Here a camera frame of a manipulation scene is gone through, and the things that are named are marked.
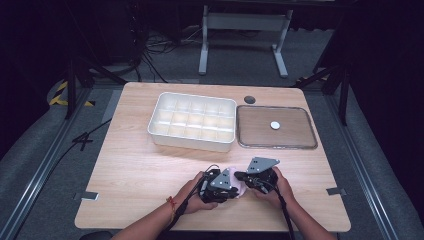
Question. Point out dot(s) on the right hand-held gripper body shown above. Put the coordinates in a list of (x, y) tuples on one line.
[(263, 173)]

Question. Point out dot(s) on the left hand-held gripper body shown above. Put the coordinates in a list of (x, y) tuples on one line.
[(218, 186)]

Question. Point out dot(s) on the pale pink cloth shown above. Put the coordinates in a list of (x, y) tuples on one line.
[(240, 188)]

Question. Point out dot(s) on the person's right hand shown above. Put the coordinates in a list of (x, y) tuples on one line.
[(283, 193)]

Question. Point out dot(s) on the person's left hand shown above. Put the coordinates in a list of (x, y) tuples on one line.
[(193, 200)]

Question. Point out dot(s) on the white compartment storage box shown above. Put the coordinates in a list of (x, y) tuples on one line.
[(193, 121)]

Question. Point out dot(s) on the grey tape strip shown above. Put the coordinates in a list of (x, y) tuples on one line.
[(336, 191), (87, 196)]

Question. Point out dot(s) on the dark round table grommet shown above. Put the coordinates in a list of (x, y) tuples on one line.
[(249, 99)]

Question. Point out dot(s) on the black metal stand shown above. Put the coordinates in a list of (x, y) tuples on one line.
[(343, 93), (71, 86)]

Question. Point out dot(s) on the black tape cross mark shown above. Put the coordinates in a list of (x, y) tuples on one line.
[(82, 140)]

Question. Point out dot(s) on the yellow black hazard tape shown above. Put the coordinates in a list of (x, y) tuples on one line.
[(60, 96)]

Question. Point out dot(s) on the aluminium floor rail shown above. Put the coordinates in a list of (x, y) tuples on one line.
[(43, 166), (363, 166)]

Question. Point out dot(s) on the white metal stand frame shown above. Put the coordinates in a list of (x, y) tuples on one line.
[(245, 21)]

